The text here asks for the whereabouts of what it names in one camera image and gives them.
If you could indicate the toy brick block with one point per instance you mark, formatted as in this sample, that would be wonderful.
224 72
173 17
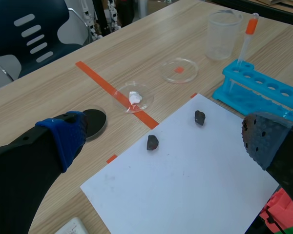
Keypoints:
280 212

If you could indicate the clear plastic beaker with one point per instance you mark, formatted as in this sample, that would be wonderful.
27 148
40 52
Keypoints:
222 34

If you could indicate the white sheet of paper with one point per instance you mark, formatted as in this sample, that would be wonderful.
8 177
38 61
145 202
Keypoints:
175 170

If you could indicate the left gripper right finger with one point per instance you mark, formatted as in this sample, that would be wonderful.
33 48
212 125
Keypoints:
273 146

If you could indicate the dark blue chair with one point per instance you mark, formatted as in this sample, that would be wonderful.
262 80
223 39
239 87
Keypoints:
27 34

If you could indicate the small dark stone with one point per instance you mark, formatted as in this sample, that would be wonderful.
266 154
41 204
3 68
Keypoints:
199 118
152 142

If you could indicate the dropper with red bulb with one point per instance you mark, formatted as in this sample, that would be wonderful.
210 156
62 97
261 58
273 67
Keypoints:
246 40

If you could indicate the clear glass dish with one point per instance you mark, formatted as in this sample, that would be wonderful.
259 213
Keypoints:
180 70
134 98

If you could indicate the white lump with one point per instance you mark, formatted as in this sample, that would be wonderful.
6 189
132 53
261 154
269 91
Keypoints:
134 97

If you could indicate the glass dish with black powder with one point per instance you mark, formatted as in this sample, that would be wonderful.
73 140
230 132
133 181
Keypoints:
95 123

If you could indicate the turquoise rack with round holes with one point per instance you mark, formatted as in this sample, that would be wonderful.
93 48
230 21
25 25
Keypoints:
258 92

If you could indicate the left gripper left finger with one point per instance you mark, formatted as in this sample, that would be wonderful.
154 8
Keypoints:
27 170

